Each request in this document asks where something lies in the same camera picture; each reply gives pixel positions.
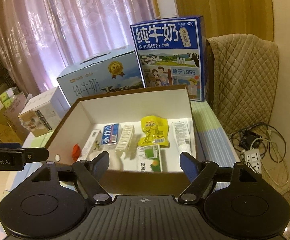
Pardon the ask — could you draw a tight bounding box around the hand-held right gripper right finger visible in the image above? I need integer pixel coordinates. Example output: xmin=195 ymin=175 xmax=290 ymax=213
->
xmin=178 ymin=151 xmax=263 ymax=204

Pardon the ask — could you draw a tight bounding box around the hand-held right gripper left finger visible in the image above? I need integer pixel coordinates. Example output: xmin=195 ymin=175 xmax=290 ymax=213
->
xmin=30 ymin=151 xmax=112 ymax=205

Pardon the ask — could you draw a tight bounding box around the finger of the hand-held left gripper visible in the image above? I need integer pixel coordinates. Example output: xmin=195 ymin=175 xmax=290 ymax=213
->
xmin=22 ymin=147 xmax=50 ymax=163
xmin=0 ymin=142 xmax=24 ymax=153

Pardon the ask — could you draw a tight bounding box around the white box with green picture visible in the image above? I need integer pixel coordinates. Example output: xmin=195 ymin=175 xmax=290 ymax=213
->
xmin=78 ymin=129 xmax=103 ymax=161

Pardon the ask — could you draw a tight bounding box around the red small wrapper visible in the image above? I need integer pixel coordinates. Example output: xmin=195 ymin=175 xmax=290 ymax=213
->
xmin=71 ymin=143 xmax=82 ymax=162

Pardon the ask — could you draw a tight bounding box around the white tube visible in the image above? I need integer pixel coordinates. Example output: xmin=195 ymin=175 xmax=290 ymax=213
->
xmin=171 ymin=120 xmax=192 ymax=153

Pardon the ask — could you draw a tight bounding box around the blue snack packet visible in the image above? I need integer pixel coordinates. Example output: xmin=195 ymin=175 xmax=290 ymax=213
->
xmin=100 ymin=123 xmax=123 ymax=146

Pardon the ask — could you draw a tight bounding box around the white blister tray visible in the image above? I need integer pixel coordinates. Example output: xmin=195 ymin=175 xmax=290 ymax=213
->
xmin=115 ymin=124 xmax=135 ymax=153

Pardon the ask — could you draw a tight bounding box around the green and white box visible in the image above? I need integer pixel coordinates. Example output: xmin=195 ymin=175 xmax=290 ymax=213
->
xmin=136 ymin=144 xmax=162 ymax=173

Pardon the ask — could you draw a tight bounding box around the yellow snack packet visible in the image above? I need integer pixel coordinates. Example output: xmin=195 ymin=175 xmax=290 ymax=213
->
xmin=138 ymin=115 xmax=169 ymax=147

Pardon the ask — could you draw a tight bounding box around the white cardboard box brown outside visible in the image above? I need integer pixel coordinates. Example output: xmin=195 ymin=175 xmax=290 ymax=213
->
xmin=45 ymin=84 xmax=198 ymax=196

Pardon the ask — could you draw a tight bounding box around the small tan printed box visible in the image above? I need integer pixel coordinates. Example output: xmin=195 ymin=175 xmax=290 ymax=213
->
xmin=19 ymin=107 xmax=61 ymax=138

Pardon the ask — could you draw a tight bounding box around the stack of green boxes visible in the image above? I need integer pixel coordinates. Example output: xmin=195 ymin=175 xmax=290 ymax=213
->
xmin=0 ymin=92 xmax=14 ymax=108

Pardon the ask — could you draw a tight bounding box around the large white cardboard box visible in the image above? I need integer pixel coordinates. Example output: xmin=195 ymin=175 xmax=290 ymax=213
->
xmin=23 ymin=87 xmax=72 ymax=121

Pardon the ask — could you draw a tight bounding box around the black power adapter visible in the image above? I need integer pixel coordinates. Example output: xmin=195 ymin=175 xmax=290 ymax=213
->
xmin=239 ymin=130 xmax=261 ymax=148

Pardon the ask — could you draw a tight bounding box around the light blue milk carton box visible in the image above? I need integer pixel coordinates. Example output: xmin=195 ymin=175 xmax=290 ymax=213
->
xmin=57 ymin=44 xmax=146 ymax=101

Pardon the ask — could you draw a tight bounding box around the quilted beige chair cover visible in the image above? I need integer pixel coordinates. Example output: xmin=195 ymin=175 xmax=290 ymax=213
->
xmin=207 ymin=35 xmax=281 ymax=136

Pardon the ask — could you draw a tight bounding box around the pink curtain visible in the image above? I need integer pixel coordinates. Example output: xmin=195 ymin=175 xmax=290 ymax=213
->
xmin=0 ymin=0 xmax=178 ymax=96

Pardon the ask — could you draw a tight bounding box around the wooden wardrobe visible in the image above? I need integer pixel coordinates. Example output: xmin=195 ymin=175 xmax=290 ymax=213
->
xmin=171 ymin=0 xmax=273 ymax=42

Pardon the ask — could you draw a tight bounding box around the white power strip with cables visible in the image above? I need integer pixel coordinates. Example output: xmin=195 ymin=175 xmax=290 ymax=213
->
xmin=231 ymin=122 xmax=290 ymax=187

